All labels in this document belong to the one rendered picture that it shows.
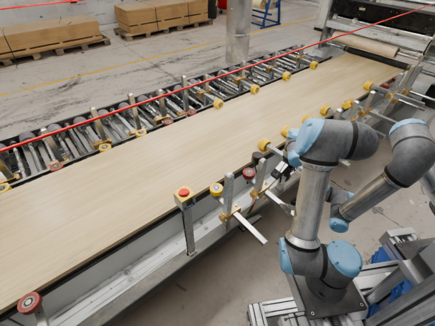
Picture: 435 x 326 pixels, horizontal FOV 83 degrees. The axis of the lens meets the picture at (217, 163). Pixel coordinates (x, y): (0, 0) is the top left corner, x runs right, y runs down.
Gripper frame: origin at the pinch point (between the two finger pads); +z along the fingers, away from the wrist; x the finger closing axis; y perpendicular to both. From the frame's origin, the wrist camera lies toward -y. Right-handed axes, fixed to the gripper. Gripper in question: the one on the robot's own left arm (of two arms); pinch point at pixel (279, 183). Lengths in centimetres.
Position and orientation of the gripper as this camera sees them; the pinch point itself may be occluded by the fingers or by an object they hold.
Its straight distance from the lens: 145.6
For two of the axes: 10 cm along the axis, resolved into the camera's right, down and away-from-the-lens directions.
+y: 7.8, -4.3, 4.7
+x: -6.3, -5.4, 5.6
